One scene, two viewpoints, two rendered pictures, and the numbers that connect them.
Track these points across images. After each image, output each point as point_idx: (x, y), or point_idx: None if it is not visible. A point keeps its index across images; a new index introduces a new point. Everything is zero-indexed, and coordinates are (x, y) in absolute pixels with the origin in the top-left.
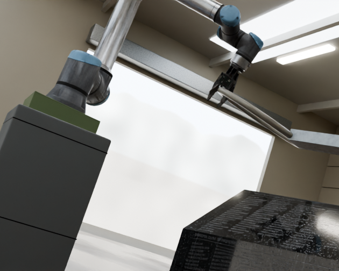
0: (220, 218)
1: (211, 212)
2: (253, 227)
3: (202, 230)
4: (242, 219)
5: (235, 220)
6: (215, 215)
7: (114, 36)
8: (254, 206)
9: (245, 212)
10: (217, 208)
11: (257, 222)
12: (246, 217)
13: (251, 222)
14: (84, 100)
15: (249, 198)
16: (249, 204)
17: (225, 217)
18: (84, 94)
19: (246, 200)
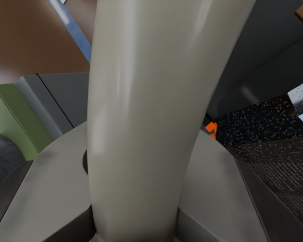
0: (256, 168)
1: (244, 147)
2: (290, 211)
3: None
4: (282, 191)
5: (273, 187)
6: (249, 158)
7: None
8: None
9: (290, 186)
10: (253, 148)
11: (298, 211)
12: (288, 194)
13: (291, 204)
14: (3, 177)
15: None
16: (302, 178)
17: (261, 171)
18: None
19: (299, 167)
